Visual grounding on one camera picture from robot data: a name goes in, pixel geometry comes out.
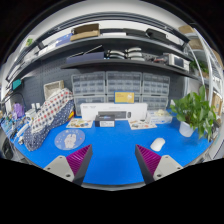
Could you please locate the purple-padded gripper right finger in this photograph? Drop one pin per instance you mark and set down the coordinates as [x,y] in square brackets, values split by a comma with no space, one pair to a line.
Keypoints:
[153,166]

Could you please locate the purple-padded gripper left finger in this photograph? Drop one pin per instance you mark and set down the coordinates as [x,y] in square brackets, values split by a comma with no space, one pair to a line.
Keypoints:
[73,167]

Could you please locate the white computer mouse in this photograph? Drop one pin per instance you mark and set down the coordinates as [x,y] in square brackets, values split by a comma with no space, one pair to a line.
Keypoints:
[157,144]

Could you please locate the blue table mat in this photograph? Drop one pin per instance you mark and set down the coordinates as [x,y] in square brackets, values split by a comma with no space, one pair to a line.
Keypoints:
[113,161]

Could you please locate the right picture card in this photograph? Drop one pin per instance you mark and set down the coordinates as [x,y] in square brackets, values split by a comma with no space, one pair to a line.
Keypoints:
[141,124]

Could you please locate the picture card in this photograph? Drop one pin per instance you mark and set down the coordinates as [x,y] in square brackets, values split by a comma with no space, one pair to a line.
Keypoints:
[141,124]
[79,123]

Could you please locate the left picture card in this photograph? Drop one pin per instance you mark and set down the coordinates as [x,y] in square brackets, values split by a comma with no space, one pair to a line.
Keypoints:
[79,123]

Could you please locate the clear plastic box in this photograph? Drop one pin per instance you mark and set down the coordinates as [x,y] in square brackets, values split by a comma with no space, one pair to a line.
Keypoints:
[158,117]

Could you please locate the small black box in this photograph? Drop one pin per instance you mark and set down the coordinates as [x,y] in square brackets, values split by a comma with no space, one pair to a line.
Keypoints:
[105,121]

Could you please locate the white keyboard box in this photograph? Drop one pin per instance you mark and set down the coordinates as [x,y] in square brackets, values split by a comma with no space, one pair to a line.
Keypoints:
[135,111]

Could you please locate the patterned fabric cover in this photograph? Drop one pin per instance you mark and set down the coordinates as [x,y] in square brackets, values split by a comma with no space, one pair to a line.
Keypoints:
[54,112]

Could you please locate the green potted plant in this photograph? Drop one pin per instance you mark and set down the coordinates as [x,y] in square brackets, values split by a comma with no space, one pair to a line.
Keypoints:
[194,114]

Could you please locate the grey drawer organizer right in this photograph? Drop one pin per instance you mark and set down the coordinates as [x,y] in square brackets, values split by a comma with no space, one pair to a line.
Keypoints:
[155,91]

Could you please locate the grey drawer organizer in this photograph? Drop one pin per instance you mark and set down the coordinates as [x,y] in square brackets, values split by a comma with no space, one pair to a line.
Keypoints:
[155,91]
[123,81]
[88,88]

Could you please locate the yellow card sign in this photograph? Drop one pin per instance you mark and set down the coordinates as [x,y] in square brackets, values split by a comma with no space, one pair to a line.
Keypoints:
[123,97]

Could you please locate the grey drawer organizer left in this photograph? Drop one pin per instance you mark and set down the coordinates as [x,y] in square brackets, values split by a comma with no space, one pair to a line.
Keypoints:
[88,88]

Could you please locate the white basket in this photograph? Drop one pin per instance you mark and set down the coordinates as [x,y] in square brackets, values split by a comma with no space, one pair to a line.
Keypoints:
[52,87]

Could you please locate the grey drawer organizer middle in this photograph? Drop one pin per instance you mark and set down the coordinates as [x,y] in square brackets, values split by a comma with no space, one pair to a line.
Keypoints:
[123,81]

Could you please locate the lower dark shelf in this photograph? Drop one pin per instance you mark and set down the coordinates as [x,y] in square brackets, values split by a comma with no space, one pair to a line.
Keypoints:
[117,64]

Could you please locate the dark shelf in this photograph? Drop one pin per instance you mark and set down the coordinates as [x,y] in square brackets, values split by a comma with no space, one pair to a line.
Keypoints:
[117,64]
[107,41]

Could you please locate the white instrument on shelf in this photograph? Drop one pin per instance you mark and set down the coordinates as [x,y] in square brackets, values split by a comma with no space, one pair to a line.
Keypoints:
[176,61]

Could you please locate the stacked white headsets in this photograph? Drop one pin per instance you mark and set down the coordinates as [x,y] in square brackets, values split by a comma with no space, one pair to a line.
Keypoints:
[134,53]

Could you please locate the upper dark shelf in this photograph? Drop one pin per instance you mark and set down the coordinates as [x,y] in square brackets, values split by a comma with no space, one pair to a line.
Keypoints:
[107,41]

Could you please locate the cardboard box on shelf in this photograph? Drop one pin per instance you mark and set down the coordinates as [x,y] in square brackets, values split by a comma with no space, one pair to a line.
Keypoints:
[85,31]

